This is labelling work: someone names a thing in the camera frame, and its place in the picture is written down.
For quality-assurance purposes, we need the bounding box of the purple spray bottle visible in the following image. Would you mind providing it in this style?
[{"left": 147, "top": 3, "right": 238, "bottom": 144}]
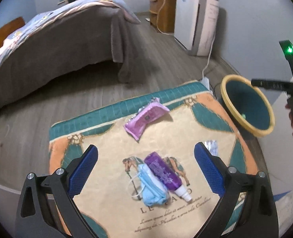
[{"left": 144, "top": 152, "right": 192, "bottom": 202}]

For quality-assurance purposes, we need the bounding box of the blue face mask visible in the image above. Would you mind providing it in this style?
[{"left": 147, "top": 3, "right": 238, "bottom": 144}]
[{"left": 127, "top": 163, "right": 170, "bottom": 207}]

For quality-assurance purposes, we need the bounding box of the pink plastic wrapper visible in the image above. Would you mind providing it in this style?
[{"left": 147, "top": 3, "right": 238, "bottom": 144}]
[{"left": 123, "top": 97, "right": 170, "bottom": 141}]

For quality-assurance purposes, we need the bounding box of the teal bin with yellow rim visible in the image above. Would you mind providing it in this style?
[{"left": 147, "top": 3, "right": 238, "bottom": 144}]
[{"left": 219, "top": 75, "right": 275, "bottom": 140}]

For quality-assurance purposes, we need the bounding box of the white power strip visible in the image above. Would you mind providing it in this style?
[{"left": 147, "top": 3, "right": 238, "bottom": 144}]
[{"left": 200, "top": 77, "right": 210, "bottom": 90}]

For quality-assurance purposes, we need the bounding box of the horse print quilted cushion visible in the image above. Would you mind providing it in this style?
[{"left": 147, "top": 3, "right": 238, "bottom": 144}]
[{"left": 49, "top": 81, "right": 258, "bottom": 237}]

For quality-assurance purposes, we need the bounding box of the white air purifier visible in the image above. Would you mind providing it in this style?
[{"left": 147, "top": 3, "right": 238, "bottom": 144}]
[{"left": 174, "top": 0, "right": 220, "bottom": 57}]

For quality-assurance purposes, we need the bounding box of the wooden nightstand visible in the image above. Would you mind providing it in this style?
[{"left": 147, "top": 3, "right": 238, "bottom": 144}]
[{"left": 149, "top": 0, "right": 176, "bottom": 34}]

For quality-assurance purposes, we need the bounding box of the bed with brown cover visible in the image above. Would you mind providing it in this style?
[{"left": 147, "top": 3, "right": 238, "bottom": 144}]
[{"left": 0, "top": 5, "right": 140, "bottom": 109}]

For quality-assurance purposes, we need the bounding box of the light blue floral quilt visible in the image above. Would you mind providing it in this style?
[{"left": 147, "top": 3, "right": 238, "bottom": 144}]
[{"left": 0, "top": 0, "right": 141, "bottom": 67}]

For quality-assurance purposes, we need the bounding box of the white power cable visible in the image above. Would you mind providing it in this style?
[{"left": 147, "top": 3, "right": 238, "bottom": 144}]
[{"left": 201, "top": 31, "right": 216, "bottom": 82}]

